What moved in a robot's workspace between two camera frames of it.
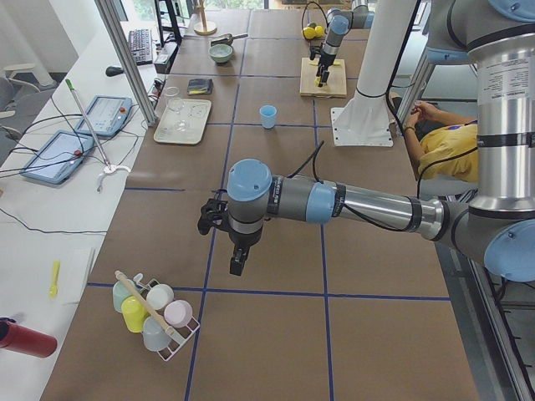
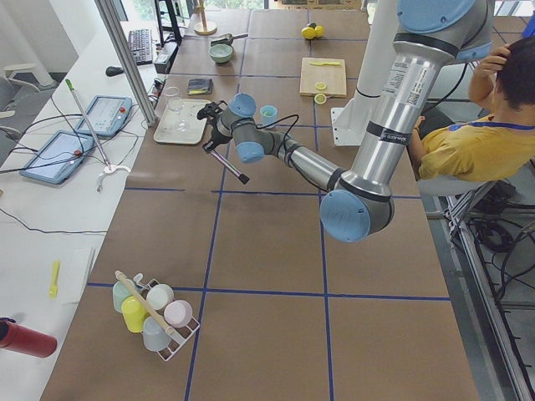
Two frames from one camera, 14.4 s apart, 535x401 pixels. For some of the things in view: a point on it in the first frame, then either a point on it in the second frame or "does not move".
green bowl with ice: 221,53 does not move
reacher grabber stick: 109,168 does not move
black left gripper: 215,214 -> 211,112
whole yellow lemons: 310,32 does not move
